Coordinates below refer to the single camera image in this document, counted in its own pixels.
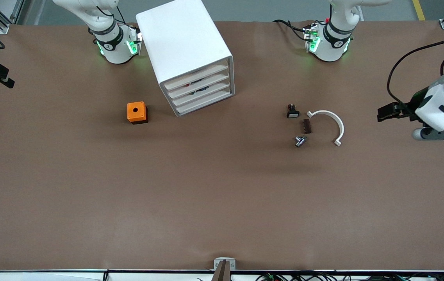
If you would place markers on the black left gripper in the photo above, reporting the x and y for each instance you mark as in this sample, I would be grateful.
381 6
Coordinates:
412 104

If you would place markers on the white plastic drawer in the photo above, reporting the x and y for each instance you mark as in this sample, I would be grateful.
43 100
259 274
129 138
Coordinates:
214 71
214 79
214 96
214 88

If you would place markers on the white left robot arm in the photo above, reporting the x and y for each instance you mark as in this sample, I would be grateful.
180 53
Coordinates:
333 47

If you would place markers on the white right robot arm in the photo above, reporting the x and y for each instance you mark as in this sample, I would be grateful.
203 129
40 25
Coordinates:
114 50

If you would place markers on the small black white-faced push button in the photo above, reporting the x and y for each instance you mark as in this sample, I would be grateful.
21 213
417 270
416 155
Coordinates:
293 114

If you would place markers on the white drawer cabinet shell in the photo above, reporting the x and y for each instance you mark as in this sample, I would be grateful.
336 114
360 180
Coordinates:
182 39

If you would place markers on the white semicircular pipe clamp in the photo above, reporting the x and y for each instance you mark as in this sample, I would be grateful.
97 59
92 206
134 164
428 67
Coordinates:
325 112

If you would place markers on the dark brown small block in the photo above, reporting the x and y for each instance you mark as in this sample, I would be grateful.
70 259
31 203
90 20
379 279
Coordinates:
307 126

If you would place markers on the silver metal fitting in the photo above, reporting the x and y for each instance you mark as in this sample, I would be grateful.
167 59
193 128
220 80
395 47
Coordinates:
300 141

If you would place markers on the dark part in tray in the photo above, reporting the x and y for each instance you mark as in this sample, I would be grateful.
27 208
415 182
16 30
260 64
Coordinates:
201 91

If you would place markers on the orange button enclosure box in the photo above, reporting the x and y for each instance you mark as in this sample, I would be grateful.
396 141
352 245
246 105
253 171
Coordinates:
140 114

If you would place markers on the red push button switch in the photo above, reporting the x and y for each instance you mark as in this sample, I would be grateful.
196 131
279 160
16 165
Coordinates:
196 82

